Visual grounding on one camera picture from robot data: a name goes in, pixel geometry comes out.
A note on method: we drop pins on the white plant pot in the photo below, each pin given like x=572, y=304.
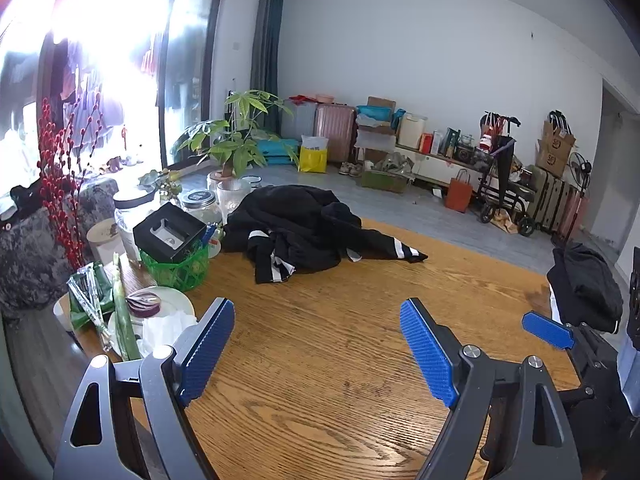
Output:
x=232, y=200

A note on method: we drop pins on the grey patterned sofa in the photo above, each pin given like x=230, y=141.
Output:
x=30, y=260

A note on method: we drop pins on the red berry branches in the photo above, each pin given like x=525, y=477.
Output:
x=60, y=195

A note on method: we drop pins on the white plate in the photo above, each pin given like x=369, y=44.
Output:
x=172, y=305

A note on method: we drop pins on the pink suitcase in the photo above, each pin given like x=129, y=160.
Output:
x=575, y=215
x=335, y=130

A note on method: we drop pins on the translucent storage box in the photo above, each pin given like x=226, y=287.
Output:
x=300, y=120

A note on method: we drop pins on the white cup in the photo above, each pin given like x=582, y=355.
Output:
x=102, y=245

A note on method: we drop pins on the black white-striped jacket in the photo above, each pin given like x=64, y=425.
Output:
x=300, y=220

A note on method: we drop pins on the yellow shopping bag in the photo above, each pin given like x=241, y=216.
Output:
x=312, y=160

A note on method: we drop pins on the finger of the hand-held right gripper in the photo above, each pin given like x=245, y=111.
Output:
x=547, y=330

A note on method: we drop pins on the green plastic basket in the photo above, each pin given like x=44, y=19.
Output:
x=175, y=275

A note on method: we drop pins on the olive suitcase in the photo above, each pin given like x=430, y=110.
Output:
x=550, y=200

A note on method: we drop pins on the black box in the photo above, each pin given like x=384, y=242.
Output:
x=150, y=240

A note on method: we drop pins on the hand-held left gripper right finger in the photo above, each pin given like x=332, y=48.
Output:
x=427, y=350

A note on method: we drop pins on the beige shoe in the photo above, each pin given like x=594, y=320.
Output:
x=356, y=171
x=344, y=169

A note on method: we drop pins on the green box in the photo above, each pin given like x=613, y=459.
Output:
x=382, y=182

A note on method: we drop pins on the cream box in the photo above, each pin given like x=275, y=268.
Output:
x=412, y=132

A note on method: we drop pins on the brown cardboard box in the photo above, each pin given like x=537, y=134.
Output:
x=381, y=102

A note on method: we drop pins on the red box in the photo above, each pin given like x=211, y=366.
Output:
x=426, y=144

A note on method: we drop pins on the green snack packet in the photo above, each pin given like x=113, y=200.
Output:
x=100, y=285

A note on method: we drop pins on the white tissue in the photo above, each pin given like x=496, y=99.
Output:
x=165, y=330

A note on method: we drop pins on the green cucumber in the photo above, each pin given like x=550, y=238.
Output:
x=125, y=330

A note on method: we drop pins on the black folded garment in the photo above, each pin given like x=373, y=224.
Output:
x=585, y=285

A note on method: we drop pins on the black folding cart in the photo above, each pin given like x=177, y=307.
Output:
x=500, y=205

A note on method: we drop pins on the grey curtain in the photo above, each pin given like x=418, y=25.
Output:
x=265, y=60

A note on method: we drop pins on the black framed glass door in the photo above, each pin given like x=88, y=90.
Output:
x=212, y=60

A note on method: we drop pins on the printed cardboard box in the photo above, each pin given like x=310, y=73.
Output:
x=552, y=147

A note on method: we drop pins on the black standing fan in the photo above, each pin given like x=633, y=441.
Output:
x=580, y=165

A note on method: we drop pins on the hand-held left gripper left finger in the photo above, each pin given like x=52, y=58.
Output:
x=207, y=350

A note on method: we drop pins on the halved red onion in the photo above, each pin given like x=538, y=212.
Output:
x=145, y=305

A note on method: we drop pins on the potted green plant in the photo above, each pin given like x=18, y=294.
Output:
x=235, y=150

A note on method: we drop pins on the teal suitcase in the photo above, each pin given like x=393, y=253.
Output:
x=275, y=150

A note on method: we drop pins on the white low cabinet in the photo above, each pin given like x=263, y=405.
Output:
x=430, y=170

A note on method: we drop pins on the orange paper bag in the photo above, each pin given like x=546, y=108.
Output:
x=457, y=195

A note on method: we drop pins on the glass jar black lid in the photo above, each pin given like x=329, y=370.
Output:
x=200, y=210
x=127, y=225

